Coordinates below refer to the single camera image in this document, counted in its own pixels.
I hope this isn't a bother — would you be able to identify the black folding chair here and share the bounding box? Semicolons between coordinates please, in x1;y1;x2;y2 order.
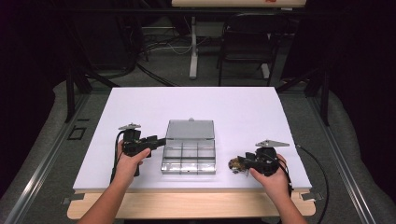
217;12;289;87

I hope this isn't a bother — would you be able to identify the gold pendant brown cord necklace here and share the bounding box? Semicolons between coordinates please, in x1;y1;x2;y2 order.
228;157;250;175

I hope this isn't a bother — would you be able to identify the grey table bracket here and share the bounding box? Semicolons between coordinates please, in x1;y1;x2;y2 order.
61;192;86;205
299;191;322;202

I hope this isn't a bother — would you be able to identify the bundle of floor cables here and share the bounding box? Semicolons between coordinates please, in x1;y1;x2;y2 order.
136;29;194;59

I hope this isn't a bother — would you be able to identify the person's left hand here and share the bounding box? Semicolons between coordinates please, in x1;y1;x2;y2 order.
115;139;152;189

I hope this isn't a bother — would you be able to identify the black metal stand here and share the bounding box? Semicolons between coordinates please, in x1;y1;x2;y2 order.
275;63;332;127
64;60;120;123

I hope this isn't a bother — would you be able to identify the transparent grey compartment box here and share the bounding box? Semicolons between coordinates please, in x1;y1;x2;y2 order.
160;117;218;175

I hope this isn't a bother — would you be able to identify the metal floor rail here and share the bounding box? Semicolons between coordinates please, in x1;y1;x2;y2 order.
4;92;92;224
306;92;379;224

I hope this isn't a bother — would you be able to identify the thick black floor cable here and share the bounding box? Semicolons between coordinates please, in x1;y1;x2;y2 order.
135;62;180;88

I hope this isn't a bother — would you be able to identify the thin black cable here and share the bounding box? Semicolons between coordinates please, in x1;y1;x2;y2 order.
295;144;330;224

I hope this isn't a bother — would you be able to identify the white-legged wooden desk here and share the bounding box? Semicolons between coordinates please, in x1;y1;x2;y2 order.
171;0;308;80

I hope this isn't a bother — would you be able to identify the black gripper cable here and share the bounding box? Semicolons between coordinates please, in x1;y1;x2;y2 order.
276;158;294;198
109;130;126;185

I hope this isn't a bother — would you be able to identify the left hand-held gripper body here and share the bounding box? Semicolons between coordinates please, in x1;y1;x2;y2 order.
118;122;154;159

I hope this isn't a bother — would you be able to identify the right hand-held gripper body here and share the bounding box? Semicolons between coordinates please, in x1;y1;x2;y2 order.
245;139;290;177

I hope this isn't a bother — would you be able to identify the person's right hand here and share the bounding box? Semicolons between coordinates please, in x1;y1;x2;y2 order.
248;153;291;201

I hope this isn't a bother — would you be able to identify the wooden table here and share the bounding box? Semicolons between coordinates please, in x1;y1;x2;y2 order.
66;188;317;220

